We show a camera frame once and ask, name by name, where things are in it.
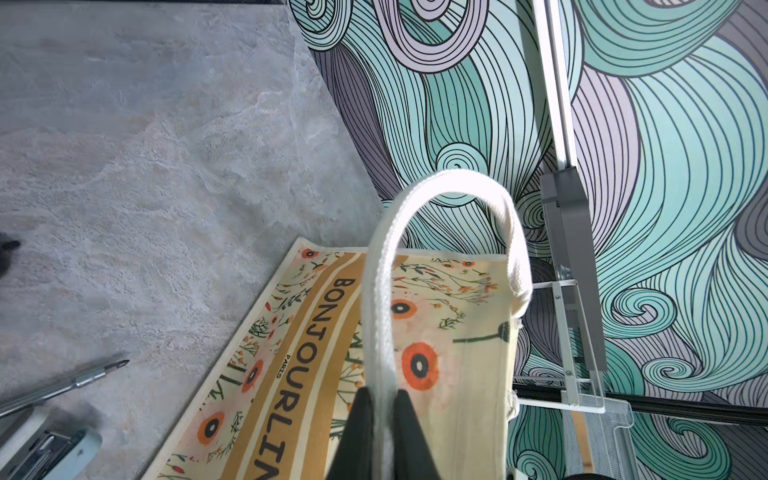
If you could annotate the white stapler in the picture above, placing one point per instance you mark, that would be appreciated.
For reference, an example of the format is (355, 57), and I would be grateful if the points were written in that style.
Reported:
(31, 451)

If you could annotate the black handled screwdriver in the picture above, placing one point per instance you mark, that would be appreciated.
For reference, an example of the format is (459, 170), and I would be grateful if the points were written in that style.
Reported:
(59, 387)

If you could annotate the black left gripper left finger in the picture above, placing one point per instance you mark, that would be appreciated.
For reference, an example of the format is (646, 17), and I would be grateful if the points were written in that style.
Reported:
(353, 457)

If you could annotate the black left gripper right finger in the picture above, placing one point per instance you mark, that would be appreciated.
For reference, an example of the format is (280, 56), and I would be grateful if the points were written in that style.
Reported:
(412, 455)

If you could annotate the black wall shelf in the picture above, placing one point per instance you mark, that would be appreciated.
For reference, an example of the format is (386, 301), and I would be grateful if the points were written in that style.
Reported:
(600, 426)

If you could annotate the cream floral grocery bag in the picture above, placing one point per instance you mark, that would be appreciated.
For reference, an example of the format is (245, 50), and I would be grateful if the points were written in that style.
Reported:
(440, 326)

